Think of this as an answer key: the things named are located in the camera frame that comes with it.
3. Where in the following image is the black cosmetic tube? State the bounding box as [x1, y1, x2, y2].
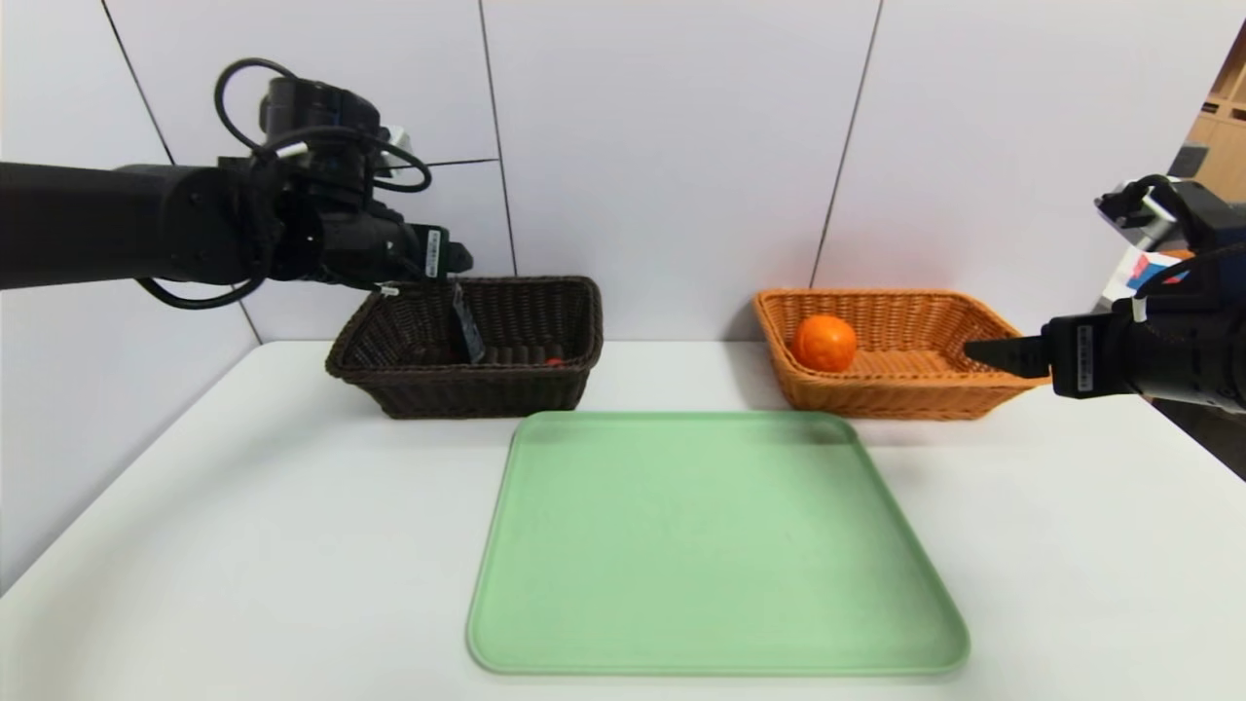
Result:
[450, 282, 488, 364]

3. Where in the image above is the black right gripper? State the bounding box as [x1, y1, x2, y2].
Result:
[963, 312, 1200, 399]

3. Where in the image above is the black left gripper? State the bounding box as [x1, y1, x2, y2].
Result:
[362, 210, 474, 283]

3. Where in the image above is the thick black left camera cable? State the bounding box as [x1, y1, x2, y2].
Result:
[214, 57, 434, 196]

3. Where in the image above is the light green plastic tray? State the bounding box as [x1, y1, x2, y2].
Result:
[466, 410, 971, 676]

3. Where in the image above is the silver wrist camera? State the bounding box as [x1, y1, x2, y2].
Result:
[375, 125, 410, 178]
[1095, 185, 1184, 252]

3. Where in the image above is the orange wicker basket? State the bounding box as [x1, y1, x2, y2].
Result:
[754, 288, 1057, 421]

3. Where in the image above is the dark brown wicker basket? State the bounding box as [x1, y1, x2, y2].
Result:
[325, 277, 605, 421]

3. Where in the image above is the thin black tagged cable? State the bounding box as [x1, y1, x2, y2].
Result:
[134, 273, 400, 311]

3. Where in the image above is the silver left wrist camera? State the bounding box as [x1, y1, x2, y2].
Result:
[375, 125, 410, 178]

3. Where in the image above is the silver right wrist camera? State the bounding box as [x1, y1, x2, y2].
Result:
[1095, 185, 1184, 252]

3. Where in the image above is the wooden shelf unit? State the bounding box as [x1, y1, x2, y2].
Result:
[1168, 19, 1246, 201]

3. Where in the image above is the orange fruit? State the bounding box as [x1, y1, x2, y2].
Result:
[790, 314, 859, 373]

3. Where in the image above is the colourful cube toy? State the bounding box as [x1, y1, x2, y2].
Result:
[1129, 253, 1193, 291]

